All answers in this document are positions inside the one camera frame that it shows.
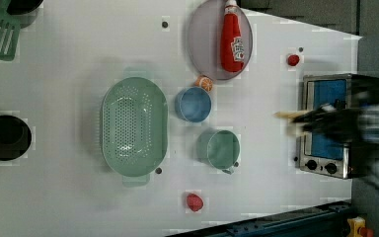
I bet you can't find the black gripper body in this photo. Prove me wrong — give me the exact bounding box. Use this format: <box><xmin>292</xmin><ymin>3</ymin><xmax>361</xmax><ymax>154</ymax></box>
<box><xmin>293</xmin><ymin>105</ymin><xmax>362</xmax><ymax>143</ymax></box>

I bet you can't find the yellow plush peeled banana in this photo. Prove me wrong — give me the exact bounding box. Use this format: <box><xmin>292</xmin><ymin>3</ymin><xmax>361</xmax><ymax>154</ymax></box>
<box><xmin>274</xmin><ymin>111</ymin><xmax>309</xmax><ymax>119</ymax></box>

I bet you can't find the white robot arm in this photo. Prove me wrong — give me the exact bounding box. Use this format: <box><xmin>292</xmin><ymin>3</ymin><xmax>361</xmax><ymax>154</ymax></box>
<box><xmin>290</xmin><ymin>104</ymin><xmax>379</xmax><ymax>152</ymax></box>

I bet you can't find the silver toaster oven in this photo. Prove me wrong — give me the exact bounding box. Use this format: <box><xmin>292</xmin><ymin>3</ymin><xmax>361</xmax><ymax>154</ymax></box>
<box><xmin>299</xmin><ymin>74</ymin><xmax>379</xmax><ymax>179</ymax></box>

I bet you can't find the small red tomato toy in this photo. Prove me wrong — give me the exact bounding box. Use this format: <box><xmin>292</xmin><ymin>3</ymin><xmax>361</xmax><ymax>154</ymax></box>
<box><xmin>287</xmin><ymin>54</ymin><xmax>300</xmax><ymax>66</ymax></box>

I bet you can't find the green mug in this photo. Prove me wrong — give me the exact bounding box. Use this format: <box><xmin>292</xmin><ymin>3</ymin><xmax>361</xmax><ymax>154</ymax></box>
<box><xmin>196</xmin><ymin>128</ymin><xmax>241</xmax><ymax>175</ymax></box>

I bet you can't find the red plush ketchup bottle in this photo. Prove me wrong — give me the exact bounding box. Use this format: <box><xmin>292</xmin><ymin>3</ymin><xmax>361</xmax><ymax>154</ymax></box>
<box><xmin>220</xmin><ymin>0</ymin><xmax>245</xmax><ymax>73</ymax></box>

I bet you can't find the orange slice toy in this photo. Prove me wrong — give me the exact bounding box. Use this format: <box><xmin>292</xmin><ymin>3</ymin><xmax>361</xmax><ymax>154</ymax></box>
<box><xmin>194</xmin><ymin>75</ymin><xmax>213</xmax><ymax>92</ymax></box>

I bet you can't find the blue cup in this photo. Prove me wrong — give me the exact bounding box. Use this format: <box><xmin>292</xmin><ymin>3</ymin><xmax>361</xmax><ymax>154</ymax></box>
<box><xmin>175</xmin><ymin>87</ymin><xmax>212</xmax><ymax>122</ymax></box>

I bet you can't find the grey round plate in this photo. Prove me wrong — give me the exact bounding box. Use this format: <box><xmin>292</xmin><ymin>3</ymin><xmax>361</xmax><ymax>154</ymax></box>
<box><xmin>187</xmin><ymin>0</ymin><xmax>253</xmax><ymax>80</ymax></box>

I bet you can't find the red strawberry toy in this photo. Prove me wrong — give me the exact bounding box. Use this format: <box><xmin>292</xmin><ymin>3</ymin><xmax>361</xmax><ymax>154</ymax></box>
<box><xmin>187</xmin><ymin>194</ymin><xmax>203</xmax><ymax>212</ymax></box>

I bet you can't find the green oval colander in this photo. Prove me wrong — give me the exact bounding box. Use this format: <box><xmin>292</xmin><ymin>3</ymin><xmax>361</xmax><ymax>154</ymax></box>
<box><xmin>101</xmin><ymin>73</ymin><xmax>169</xmax><ymax>188</ymax></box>

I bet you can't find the black round pot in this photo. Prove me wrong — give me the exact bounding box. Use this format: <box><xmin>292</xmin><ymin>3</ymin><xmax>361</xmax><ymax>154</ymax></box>
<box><xmin>0</xmin><ymin>115</ymin><xmax>33</xmax><ymax>161</ymax></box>

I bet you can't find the black pan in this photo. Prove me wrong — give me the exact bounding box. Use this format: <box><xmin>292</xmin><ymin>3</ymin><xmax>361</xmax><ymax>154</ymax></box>
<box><xmin>7</xmin><ymin>0</ymin><xmax>44</xmax><ymax>15</ymax></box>

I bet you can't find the black table frame rail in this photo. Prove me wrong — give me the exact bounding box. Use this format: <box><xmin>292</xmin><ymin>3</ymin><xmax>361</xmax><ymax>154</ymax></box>
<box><xmin>168</xmin><ymin>201</ymin><xmax>356</xmax><ymax>237</ymax></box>

